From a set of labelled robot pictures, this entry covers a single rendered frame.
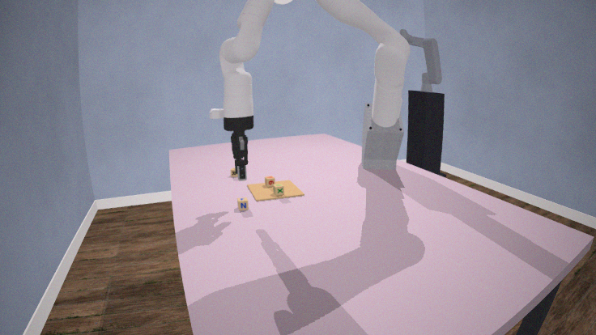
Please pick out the tan flat mat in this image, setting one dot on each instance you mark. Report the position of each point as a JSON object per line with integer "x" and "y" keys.
{"x": 261, "y": 192}

